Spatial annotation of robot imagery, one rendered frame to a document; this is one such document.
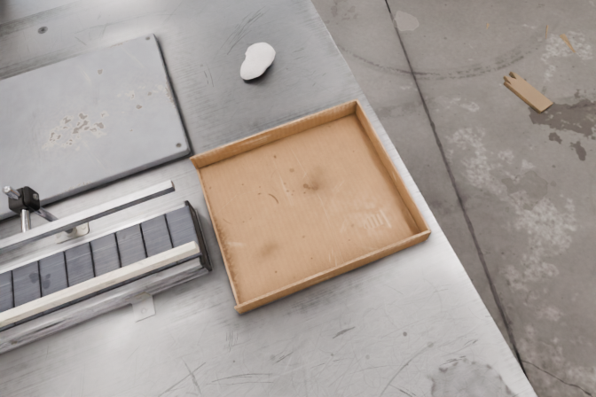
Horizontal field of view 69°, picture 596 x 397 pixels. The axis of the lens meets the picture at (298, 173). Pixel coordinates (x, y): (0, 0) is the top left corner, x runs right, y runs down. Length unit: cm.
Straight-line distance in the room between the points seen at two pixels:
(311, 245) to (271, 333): 14
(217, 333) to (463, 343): 34
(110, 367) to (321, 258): 33
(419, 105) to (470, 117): 21
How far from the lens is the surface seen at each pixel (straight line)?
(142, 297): 70
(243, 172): 74
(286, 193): 71
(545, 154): 188
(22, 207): 69
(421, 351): 66
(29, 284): 75
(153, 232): 68
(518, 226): 171
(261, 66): 84
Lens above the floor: 148
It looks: 62 degrees down
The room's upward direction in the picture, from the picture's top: 8 degrees counter-clockwise
